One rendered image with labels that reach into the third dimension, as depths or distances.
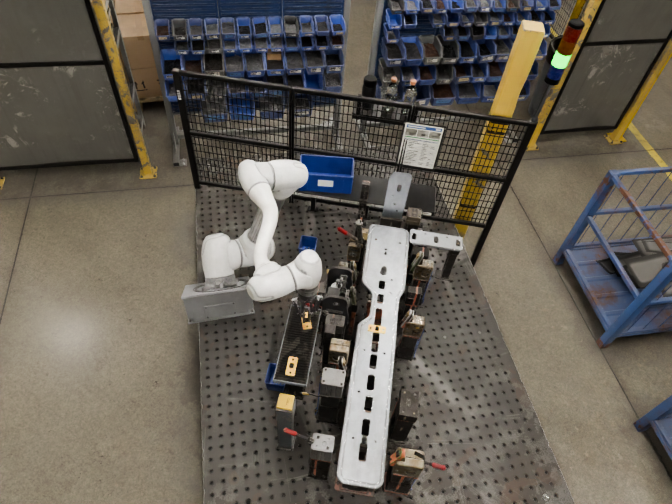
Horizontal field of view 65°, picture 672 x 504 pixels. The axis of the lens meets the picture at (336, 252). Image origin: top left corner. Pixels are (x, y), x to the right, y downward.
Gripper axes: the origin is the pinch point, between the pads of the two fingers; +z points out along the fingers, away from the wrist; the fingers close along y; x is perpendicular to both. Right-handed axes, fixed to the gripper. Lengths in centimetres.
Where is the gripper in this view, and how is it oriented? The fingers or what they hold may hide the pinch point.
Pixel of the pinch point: (306, 315)
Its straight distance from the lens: 229.2
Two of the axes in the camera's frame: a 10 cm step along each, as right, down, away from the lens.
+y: 9.8, -0.9, 1.6
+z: -0.7, 6.3, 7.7
